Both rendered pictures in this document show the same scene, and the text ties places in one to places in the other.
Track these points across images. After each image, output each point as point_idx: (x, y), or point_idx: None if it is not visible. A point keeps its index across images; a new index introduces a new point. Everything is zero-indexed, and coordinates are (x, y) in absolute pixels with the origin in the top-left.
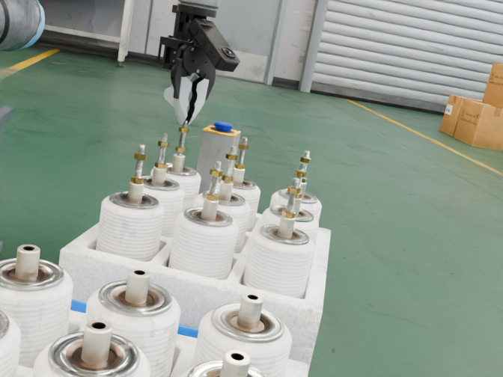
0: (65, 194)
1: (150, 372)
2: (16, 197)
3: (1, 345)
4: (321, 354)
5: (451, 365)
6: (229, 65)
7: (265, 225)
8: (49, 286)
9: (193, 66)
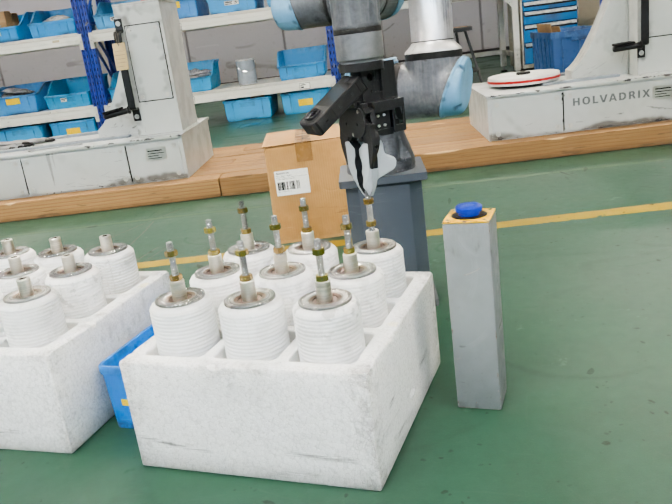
0: (642, 297)
1: (5, 285)
2: (591, 282)
3: (40, 259)
4: (257, 491)
5: None
6: (306, 128)
7: (198, 288)
8: (90, 255)
9: (348, 129)
